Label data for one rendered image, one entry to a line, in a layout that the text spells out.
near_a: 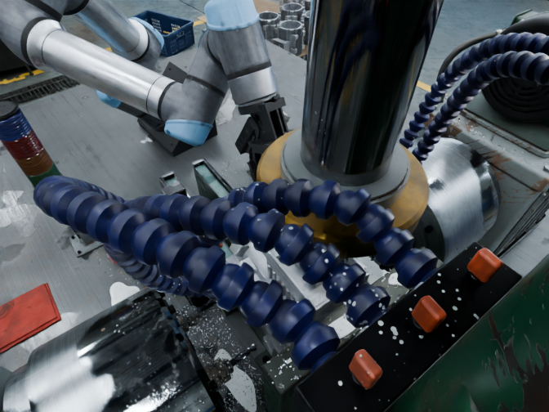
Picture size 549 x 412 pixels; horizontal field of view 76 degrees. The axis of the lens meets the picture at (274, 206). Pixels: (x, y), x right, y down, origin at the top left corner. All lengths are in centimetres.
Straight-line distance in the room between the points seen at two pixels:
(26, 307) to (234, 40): 78
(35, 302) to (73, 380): 56
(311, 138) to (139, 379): 33
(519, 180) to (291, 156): 54
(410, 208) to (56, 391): 42
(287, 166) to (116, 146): 107
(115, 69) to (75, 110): 93
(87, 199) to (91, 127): 132
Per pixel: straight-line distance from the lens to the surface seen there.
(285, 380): 46
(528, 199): 82
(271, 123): 55
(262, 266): 60
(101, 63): 73
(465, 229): 70
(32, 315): 102
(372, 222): 18
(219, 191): 94
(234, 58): 56
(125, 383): 47
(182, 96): 65
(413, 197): 37
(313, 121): 31
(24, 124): 85
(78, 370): 49
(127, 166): 127
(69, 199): 21
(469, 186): 71
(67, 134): 151
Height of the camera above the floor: 159
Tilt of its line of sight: 48 degrees down
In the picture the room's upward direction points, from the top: straight up
